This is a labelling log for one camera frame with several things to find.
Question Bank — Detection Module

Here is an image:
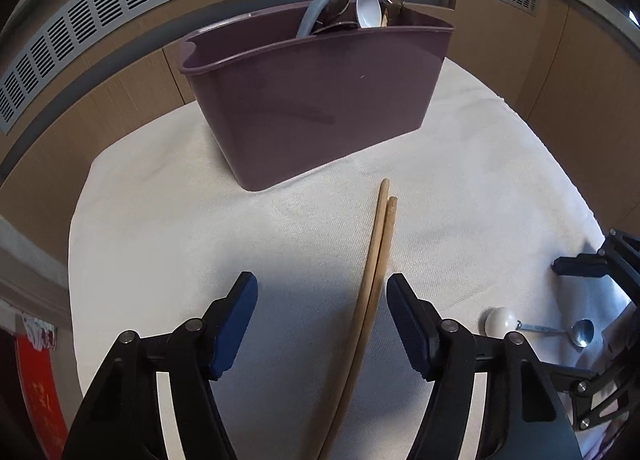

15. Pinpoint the small ladle with white knob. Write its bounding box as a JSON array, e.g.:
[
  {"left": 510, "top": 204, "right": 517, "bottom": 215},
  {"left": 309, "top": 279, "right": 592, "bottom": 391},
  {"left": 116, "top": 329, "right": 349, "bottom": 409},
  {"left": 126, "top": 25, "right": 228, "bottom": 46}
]
[{"left": 480, "top": 307, "right": 596, "bottom": 350}]

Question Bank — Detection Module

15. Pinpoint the wooden chopstick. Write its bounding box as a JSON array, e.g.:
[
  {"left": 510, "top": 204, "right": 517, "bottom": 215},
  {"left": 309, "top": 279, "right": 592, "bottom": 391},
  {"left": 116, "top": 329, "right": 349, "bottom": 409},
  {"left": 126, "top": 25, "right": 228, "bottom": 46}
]
[
  {"left": 325, "top": 196, "right": 399, "bottom": 460},
  {"left": 316, "top": 178, "right": 390, "bottom": 460}
]

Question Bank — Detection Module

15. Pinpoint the purple plastic utensil container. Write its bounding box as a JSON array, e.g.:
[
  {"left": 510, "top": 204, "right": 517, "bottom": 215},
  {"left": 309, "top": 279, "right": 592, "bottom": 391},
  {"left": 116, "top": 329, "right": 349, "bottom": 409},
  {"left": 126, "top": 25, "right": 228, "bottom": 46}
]
[{"left": 178, "top": 10, "right": 457, "bottom": 192}]

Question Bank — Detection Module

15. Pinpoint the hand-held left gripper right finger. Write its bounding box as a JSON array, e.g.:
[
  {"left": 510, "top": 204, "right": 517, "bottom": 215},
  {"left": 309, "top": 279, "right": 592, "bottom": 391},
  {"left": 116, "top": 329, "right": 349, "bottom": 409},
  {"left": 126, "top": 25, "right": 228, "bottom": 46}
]
[{"left": 386, "top": 273, "right": 583, "bottom": 460}]

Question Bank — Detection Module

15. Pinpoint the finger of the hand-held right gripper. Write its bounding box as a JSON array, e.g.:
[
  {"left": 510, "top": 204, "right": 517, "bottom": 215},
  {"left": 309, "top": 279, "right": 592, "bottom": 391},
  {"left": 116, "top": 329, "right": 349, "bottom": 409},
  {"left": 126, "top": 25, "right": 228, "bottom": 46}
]
[
  {"left": 542, "top": 360, "right": 640, "bottom": 434},
  {"left": 551, "top": 229, "right": 640, "bottom": 293}
]

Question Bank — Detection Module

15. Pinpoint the large grey vent grille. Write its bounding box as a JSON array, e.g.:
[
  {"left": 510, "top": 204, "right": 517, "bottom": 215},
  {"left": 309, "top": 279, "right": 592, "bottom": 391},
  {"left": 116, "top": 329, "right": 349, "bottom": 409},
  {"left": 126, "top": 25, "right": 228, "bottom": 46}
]
[{"left": 0, "top": 0, "right": 387, "bottom": 135}]

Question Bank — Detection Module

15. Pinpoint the white table cloth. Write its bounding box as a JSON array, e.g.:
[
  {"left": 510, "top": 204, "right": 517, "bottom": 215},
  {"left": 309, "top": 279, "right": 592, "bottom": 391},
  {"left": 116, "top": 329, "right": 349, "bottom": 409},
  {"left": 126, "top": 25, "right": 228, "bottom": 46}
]
[{"left": 67, "top": 58, "right": 626, "bottom": 460}]

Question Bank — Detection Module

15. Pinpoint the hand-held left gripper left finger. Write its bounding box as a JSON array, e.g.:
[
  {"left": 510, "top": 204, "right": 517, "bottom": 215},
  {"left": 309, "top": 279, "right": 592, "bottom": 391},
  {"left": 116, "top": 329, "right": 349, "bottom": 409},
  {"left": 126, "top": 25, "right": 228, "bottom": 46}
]
[{"left": 62, "top": 271, "right": 258, "bottom": 460}]

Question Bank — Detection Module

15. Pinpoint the red paper banner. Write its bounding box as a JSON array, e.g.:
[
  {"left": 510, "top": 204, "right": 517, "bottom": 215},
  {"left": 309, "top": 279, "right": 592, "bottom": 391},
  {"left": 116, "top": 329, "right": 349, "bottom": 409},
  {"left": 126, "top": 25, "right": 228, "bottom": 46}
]
[{"left": 14, "top": 325, "right": 69, "bottom": 460}]

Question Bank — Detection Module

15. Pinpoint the grey plastic spoon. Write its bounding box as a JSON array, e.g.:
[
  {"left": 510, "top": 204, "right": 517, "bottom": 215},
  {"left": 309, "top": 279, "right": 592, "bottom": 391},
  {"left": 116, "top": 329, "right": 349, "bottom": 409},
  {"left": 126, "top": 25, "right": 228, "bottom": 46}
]
[{"left": 297, "top": 0, "right": 331, "bottom": 39}]

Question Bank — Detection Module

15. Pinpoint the white ceramic spoon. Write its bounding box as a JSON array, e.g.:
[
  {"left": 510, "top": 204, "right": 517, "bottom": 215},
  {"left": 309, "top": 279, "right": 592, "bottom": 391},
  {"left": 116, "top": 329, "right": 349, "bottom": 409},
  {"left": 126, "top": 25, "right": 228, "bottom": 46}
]
[{"left": 355, "top": 0, "right": 384, "bottom": 29}]

